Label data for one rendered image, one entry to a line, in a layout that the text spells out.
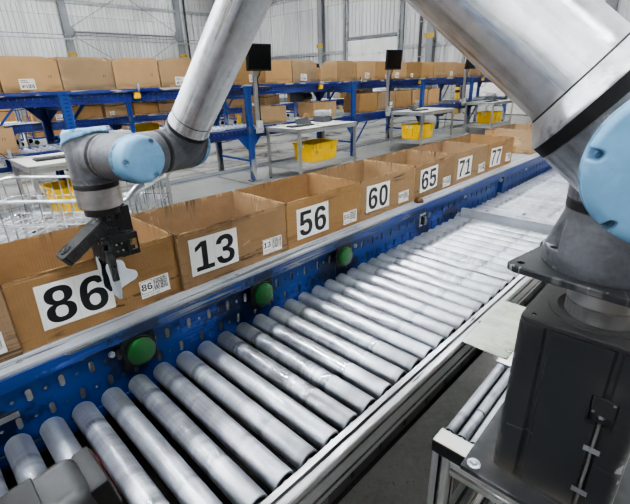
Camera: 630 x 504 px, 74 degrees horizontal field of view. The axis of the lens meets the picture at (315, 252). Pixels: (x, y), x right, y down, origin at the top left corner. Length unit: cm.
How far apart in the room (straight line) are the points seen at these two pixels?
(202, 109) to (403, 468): 151
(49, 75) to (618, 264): 553
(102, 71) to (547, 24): 560
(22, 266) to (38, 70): 444
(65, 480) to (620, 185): 56
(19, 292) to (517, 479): 105
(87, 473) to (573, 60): 59
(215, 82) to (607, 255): 70
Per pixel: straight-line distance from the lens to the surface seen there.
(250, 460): 91
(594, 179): 45
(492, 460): 92
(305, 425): 96
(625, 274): 66
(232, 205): 159
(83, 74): 582
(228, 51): 84
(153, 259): 116
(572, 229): 69
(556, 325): 72
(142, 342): 113
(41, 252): 138
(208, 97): 88
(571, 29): 48
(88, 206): 99
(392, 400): 102
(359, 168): 210
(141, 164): 86
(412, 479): 185
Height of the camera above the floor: 142
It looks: 23 degrees down
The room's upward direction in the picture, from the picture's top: 2 degrees counter-clockwise
